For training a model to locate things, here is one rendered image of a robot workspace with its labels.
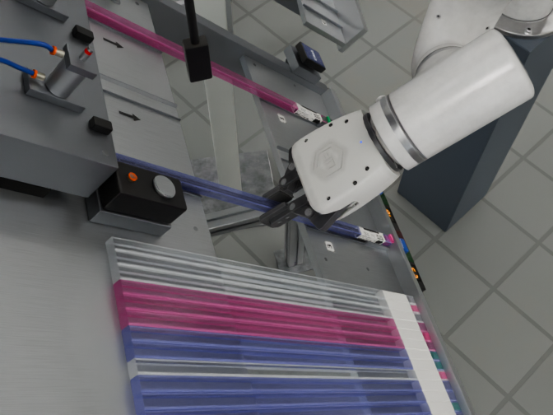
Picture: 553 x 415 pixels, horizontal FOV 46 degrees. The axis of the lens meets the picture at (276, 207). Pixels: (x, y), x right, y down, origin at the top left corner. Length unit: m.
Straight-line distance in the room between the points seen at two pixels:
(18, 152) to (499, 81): 0.45
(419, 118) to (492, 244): 1.21
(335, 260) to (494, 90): 0.30
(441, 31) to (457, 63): 0.09
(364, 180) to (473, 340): 1.09
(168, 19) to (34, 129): 0.44
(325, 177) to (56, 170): 0.31
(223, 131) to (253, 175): 0.33
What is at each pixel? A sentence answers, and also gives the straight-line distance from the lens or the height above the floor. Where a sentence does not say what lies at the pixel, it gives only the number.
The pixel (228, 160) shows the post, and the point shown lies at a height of 0.20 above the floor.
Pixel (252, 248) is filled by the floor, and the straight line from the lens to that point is 1.79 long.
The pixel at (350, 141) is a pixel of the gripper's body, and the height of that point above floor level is 1.00.
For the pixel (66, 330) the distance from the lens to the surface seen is 0.53.
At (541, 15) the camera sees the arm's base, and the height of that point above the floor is 0.72.
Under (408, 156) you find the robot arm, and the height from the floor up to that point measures 1.02.
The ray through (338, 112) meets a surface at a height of 0.73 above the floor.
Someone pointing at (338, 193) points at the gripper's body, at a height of 0.98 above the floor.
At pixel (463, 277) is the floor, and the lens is 1.82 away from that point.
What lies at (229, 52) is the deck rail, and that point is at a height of 0.87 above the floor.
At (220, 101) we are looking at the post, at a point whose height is 0.44.
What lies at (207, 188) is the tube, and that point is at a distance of 0.71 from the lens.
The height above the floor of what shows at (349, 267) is 0.81.
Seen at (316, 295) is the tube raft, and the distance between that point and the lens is 0.76.
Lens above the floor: 1.59
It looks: 60 degrees down
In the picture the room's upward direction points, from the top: straight up
